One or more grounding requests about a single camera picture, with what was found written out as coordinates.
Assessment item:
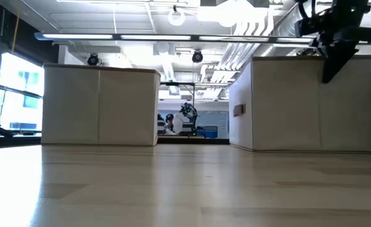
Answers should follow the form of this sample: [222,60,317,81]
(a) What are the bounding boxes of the black aluminium rig frame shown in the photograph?
[0,134,230,149]

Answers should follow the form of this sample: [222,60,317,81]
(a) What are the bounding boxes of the white ring pendant lamp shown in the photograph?
[167,4,187,27]

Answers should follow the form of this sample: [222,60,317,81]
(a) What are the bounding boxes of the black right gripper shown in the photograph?
[311,27,371,84]

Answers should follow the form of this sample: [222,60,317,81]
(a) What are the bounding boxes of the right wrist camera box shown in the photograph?
[294,17,331,38]

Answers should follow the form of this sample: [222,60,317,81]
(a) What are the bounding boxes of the black pole stand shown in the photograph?
[160,81,196,107]

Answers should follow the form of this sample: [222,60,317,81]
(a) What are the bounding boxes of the person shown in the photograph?
[172,110,193,136]
[165,113,175,134]

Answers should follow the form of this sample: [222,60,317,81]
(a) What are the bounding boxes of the blue storage crates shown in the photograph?
[196,125,219,139]

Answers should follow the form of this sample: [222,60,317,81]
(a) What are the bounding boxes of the beige fabric storage bin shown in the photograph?
[40,62,162,147]
[228,55,371,153]

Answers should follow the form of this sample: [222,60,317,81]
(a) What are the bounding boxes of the large bright window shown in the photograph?
[0,52,45,132]

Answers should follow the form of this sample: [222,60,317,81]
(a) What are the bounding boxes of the long ceiling light bar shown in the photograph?
[33,31,371,45]

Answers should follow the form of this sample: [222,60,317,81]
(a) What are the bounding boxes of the black spotlight cluster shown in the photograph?
[294,47,321,57]

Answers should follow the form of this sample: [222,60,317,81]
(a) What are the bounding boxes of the black round ceiling fixture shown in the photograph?
[86,52,100,67]
[191,49,204,64]

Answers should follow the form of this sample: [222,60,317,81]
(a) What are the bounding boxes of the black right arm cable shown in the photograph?
[295,0,319,20]

